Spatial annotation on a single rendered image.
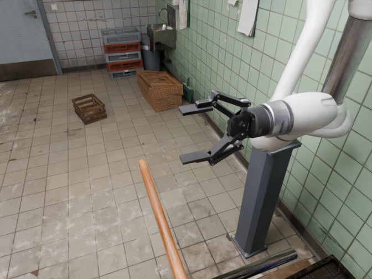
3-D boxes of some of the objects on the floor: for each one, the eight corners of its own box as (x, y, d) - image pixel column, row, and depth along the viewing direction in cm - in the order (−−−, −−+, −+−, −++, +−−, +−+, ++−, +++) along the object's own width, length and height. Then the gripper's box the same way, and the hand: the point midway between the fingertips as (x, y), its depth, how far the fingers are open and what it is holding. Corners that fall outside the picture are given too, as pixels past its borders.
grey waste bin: (164, 72, 486) (163, 41, 453) (144, 75, 475) (141, 44, 443) (159, 65, 514) (156, 36, 481) (140, 68, 503) (137, 38, 471)
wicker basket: (150, 114, 361) (149, 96, 345) (138, 97, 402) (136, 81, 386) (182, 107, 378) (182, 89, 362) (167, 91, 419) (166, 75, 403)
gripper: (282, 79, 55) (186, 94, 49) (261, 168, 70) (186, 187, 64) (262, 67, 61) (174, 79, 55) (247, 151, 75) (176, 168, 70)
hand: (185, 136), depth 60 cm, fingers open, 13 cm apart
